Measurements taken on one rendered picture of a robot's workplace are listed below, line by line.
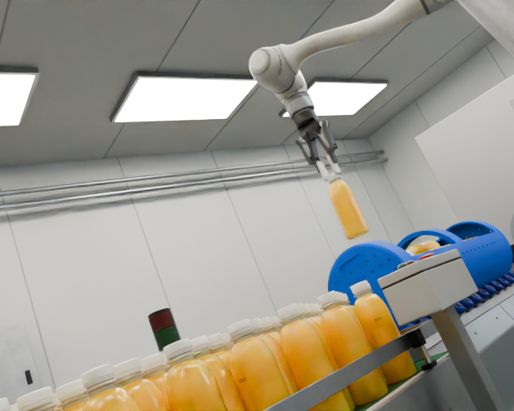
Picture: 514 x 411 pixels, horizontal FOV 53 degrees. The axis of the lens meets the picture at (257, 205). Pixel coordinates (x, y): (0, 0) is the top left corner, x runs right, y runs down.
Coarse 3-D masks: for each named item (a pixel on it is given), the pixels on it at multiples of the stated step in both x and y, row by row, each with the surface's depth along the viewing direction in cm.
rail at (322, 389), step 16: (400, 336) 106; (384, 352) 99; (400, 352) 103; (352, 368) 90; (368, 368) 93; (320, 384) 83; (336, 384) 86; (288, 400) 77; (304, 400) 79; (320, 400) 81
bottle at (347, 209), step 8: (336, 184) 159; (344, 184) 159; (336, 192) 158; (344, 192) 158; (336, 200) 158; (344, 200) 157; (352, 200) 157; (336, 208) 158; (344, 208) 156; (352, 208) 156; (344, 216) 156; (352, 216) 155; (360, 216) 156; (344, 224) 156; (352, 224) 155; (360, 224) 155; (344, 232) 158; (352, 232) 154; (360, 232) 154
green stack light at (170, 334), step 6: (162, 330) 133; (168, 330) 134; (174, 330) 135; (156, 336) 134; (162, 336) 133; (168, 336) 133; (174, 336) 134; (156, 342) 135; (162, 342) 133; (168, 342) 132; (162, 348) 132
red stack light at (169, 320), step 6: (168, 312) 136; (150, 318) 135; (156, 318) 134; (162, 318) 134; (168, 318) 135; (150, 324) 135; (156, 324) 134; (162, 324) 134; (168, 324) 134; (174, 324) 136; (156, 330) 134
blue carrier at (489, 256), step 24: (408, 240) 178; (456, 240) 169; (480, 240) 182; (504, 240) 198; (336, 264) 150; (360, 264) 145; (384, 264) 140; (480, 264) 171; (504, 264) 192; (336, 288) 151; (480, 288) 175
